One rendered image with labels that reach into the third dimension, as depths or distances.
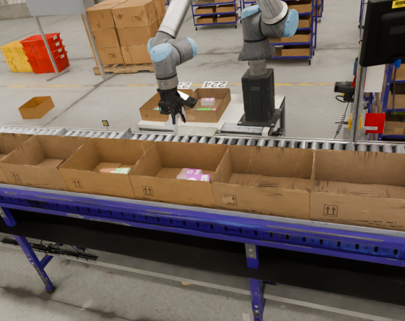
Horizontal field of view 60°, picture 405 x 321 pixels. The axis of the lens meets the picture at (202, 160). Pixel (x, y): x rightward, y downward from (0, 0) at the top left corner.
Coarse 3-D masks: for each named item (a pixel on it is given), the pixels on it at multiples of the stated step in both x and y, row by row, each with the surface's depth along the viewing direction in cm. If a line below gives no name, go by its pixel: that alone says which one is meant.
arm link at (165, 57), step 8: (152, 48) 142; (160, 48) 140; (168, 48) 139; (152, 56) 140; (160, 56) 139; (168, 56) 140; (176, 56) 143; (160, 64) 140; (168, 64) 141; (176, 64) 145; (160, 72) 142; (168, 72) 143; (176, 72) 147
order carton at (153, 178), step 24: (168, 144) 178; (192, 144) 174; (216, 144) 169; (144, 168) 171; (168, 168) 187; (192, 168) 182; (216, 168) 177; (144, 192) 162; (168, 192) 156; (192, 192) 152
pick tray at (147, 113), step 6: (180, 90) 288; (186, 90) 286; (192, 90) 283; (156, 96) 286; (150, 102) 280; (156, 102) 287; (144, 108) 272; (150, 108) 281; (144, 114) 267; (150, 114) 264; (156, 114) 262; (162, 114) 260; (144, 120) 271; (150, 120) 268; (156, 120) 266; (162, 120) 263
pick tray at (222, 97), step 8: (200, 88) 282; (208, 88) 280; (216, 88) 278; (224, 88) 275; (192, 96) 276; (200, 96) 286; (208, 96) 284; (216, 96) 282; (224, 96) 279; (200, 104) 278; (216, 104) 274; (224, 104) 263; (192, 112) 252; (200, 112) 250; (208, 112) 248; (216, 112) 246; (192, 120) 256; (200, 120) 254; (208, 120) 252; (216, 120) 250
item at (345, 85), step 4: (336, 84) 196; (340, 84) 195; (344, 84) 194; (348, 84) 194; (336, 88) 196; (340, 88) 195; (344, 88) 194; (348, 88) 194; (352, 88) 193; (340, 92) 197; (344, 92) 196; (348, 92) 195; (352, 92) 194; (344, 96) 199; (348, 96) 198; (352, 96) 198
